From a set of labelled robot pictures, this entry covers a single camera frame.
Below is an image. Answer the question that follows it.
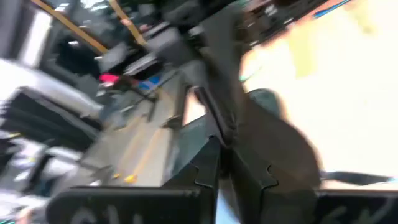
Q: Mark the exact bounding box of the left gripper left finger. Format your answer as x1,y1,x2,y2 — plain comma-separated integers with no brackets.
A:
45,135,222,224

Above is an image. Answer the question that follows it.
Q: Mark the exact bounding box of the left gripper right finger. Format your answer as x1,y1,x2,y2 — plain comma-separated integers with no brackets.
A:
229,145,398,224

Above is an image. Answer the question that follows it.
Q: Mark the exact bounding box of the blue and white box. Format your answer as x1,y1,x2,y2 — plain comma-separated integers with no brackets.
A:
137,75,162,91

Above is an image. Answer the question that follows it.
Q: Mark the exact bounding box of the red box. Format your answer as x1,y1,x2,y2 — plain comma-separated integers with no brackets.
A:
98,73,121,88

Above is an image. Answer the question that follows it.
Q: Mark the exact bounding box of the spoon with teal handle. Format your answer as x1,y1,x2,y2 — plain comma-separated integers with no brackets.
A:
238,72,261,84

